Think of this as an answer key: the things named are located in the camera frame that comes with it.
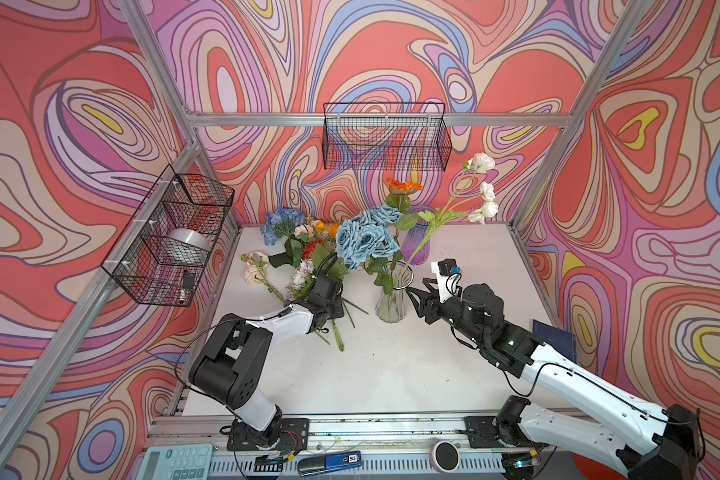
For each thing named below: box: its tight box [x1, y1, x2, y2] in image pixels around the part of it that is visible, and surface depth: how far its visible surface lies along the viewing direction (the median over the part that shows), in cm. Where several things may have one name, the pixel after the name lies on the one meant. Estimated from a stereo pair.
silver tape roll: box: [167, 228, 211, 265], surface depth 74 cm
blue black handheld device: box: [297, 450, 364, 477], surface depth 69 cm
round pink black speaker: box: [430, 440, 461, 473], surface depth 68 cm
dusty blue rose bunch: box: [336, 204, 403, 270], surface depth 68 cm
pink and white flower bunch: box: [241, 218, 368, 352], surface depth 95 cm
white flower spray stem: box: [395, 152, 499, 289], surface depth 74 cm
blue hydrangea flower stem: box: [260, 206, 305, 246], surface depth 110 cm
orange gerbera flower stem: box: [386, 178, 423, 269], surface depth 78 cm
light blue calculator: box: [137, 443, 213, 480], surface depth 70 cm
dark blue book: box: [532, 319, 577, 364], surface depth 90 cm
